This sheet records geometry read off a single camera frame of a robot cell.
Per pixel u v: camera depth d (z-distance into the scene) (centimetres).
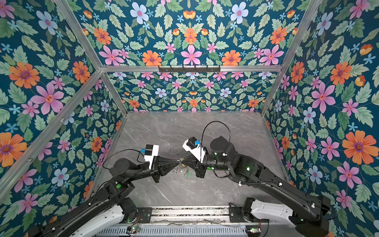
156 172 52
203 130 108
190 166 56
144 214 74
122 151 45
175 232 77
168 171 57
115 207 57
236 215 73
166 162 56
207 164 50
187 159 55
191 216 75
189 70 95
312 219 38
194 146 47
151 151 51
